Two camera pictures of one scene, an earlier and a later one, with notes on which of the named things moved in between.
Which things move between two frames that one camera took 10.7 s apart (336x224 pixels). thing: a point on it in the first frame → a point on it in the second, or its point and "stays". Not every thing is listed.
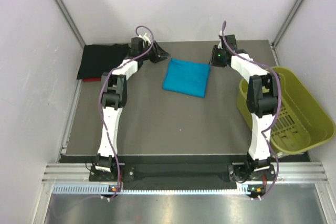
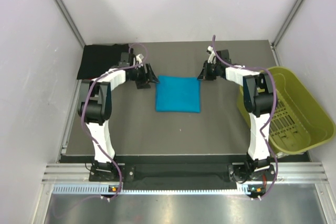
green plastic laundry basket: (304, 122) stays
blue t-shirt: (187, 77) → (178, 94)
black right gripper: (213, 61) → (205, 74)
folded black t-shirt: (97, 59) stays
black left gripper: (158, 53) → (148, 77)
